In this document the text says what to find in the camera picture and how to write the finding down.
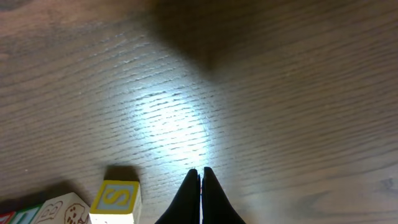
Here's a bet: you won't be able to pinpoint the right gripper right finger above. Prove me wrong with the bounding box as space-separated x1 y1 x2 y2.
201 167 246 224

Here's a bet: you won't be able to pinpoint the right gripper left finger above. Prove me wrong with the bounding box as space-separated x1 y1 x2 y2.
155 169 201 224

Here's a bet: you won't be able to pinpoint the yellow top wooden block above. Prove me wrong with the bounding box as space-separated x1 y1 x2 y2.
32 192 91 224

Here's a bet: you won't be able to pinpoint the red sided wooden block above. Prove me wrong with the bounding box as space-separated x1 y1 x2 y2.
9 203 42 224

